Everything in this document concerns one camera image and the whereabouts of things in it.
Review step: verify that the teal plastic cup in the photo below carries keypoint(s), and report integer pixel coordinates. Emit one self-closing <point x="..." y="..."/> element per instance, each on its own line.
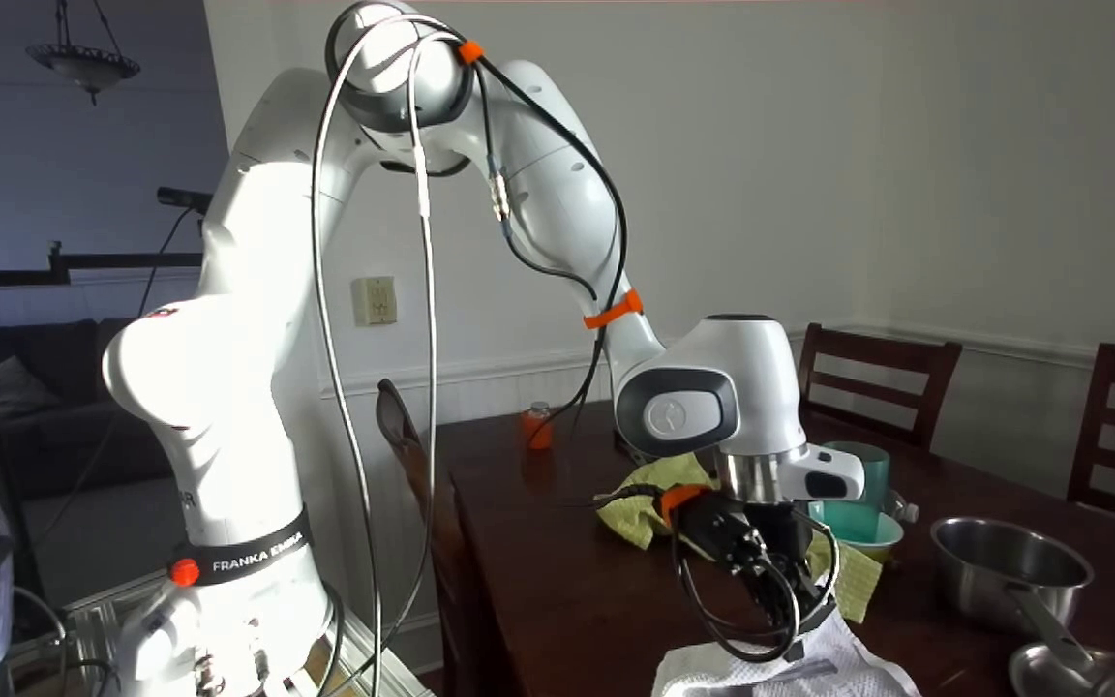
<point x="875" y="474"/>

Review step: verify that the silver pan lid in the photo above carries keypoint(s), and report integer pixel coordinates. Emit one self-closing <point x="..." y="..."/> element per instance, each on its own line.
<point x="1035" y="672"/>

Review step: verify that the yellow-green cloth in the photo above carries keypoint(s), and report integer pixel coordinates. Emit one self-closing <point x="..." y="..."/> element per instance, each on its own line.
<point x="649" y="497"/>

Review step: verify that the right dark wooden chair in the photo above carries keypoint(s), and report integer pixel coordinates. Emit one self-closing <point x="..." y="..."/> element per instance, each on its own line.
<point x="875" y="380"/>

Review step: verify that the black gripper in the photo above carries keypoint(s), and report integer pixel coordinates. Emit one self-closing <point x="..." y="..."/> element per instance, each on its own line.
<point x="760" y="547"/>

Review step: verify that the white light switch plate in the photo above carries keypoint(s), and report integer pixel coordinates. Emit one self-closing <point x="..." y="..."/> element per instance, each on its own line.
<point x="371" y="300"/>

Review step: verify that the silver metal pot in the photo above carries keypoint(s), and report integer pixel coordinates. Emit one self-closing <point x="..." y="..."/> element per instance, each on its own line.
<point x="989" y="568"/>

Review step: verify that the white paper towel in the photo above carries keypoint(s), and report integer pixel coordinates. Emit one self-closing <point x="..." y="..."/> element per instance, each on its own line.
<point x="832" y="663"/>

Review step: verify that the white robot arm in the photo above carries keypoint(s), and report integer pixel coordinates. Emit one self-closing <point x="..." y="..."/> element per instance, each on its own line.
<point x="404" y="91"/>

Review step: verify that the hanging chandelier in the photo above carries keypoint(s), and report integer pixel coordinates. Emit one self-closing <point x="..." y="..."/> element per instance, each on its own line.
<point x="85" y="66"/>

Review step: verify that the teal bowl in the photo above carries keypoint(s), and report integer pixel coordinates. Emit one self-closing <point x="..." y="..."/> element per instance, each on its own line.
<point x="857" y="526"/>

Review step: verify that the orange juice bottle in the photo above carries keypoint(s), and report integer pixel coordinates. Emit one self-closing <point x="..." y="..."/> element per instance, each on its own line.
<point x="534" y="423"/>

